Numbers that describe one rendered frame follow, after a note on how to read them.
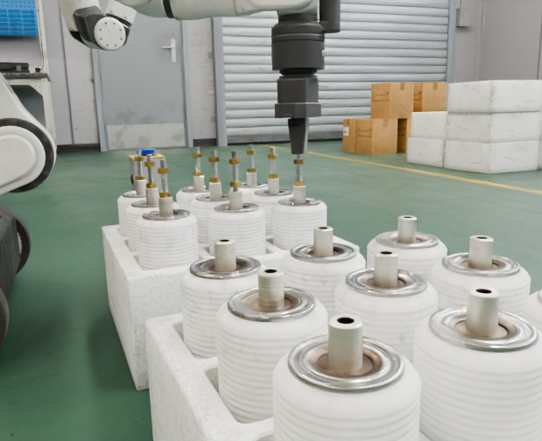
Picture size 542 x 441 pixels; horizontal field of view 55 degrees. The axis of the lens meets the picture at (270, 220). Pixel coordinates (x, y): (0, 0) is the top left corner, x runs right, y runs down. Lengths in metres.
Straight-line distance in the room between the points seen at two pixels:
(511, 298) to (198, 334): 0.31
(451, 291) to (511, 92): 2.94
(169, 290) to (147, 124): 5.22
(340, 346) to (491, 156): 3.06
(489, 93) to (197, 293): 2.97
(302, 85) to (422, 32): 6.48
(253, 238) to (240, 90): 5.34
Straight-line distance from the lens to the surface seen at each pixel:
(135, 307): 0.80
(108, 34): 1.41
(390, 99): 4.63
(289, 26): 0.88
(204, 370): 0.51
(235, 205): 0.87
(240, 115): 6.14
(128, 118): 5.96
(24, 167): 1.08
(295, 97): 0.87
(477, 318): 0.41
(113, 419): 0.80
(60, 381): 0.93
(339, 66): 6.65
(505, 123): 3.45
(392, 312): 0.47
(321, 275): 0.56
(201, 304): 0.53
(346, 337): 0.34
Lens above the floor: 0.42
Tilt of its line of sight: 12 degrees down
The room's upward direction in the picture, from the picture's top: 1 degrees counter-clockwise
